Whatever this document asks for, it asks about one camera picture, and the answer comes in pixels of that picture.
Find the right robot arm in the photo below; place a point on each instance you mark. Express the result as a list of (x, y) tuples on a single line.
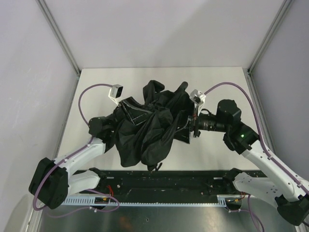
[(282, 188)]

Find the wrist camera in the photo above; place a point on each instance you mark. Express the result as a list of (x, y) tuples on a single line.
[(198, 96), (115, 93)]

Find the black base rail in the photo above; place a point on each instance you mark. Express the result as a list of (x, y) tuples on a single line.
[(209, 182)]

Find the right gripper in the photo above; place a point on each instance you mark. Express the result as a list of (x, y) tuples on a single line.
[(193, 126)]

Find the right aluminium frame post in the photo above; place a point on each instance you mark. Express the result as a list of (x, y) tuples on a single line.
[(274, 27)]

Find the aluminium frame post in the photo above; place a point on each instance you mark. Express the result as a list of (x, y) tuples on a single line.
[(58, 35), (274, 27)]

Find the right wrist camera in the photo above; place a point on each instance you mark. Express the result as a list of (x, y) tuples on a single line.
[(198, 96)]

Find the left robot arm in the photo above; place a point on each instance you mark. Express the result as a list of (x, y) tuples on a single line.
[(56, 179)]

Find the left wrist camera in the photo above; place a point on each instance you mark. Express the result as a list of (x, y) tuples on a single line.
[(115, 93)]

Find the left aluminium frame post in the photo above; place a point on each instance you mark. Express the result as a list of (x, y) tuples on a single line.
[(58, 35)]

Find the black folding umbrella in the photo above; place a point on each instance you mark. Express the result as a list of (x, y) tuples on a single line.
[(162, 113)]

